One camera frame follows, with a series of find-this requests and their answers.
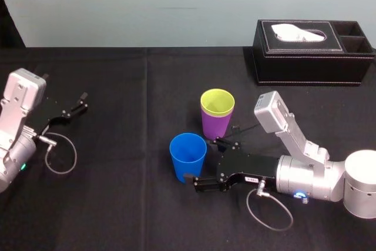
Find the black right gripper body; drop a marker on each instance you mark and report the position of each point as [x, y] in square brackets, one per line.
[249, 167]

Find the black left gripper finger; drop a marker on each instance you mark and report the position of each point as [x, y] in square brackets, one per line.
[78, 110]
[77, 104]

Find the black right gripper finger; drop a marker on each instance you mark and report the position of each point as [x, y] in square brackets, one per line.
[227, 144]
[205, 184]

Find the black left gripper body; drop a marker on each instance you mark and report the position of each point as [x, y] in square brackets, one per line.
[48, 114]

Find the purple plastic cup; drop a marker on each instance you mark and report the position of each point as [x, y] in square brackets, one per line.
[214, 126]

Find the blue plastic cup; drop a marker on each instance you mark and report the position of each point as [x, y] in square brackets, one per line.
[188, 163]

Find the yellow-green plastic cup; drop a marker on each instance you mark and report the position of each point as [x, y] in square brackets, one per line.
[218, 101]

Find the black table cloth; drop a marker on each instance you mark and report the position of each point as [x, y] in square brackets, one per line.
[123, 151]

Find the black panel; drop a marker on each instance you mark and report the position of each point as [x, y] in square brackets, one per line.
[8, 24]

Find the black leather tissue box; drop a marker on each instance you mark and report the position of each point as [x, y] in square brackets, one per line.
[305, 63]

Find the white tissue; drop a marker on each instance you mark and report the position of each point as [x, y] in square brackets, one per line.
[289, 32]

